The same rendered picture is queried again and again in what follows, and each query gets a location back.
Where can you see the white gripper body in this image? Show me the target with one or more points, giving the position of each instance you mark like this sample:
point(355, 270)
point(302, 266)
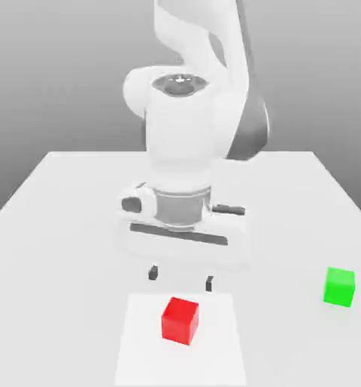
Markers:
point(180, 246)

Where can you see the small red cube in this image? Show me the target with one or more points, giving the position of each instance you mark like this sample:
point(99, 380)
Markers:
point(179, 322)

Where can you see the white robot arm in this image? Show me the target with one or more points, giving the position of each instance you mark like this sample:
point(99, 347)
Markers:
point(180, 145)

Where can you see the small green cube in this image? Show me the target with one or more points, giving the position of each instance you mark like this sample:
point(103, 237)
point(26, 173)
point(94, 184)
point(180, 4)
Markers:
point(338, 287)

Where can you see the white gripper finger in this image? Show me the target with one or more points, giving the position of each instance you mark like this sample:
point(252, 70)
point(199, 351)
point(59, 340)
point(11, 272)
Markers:
point(210, 281)
point(152, 271)

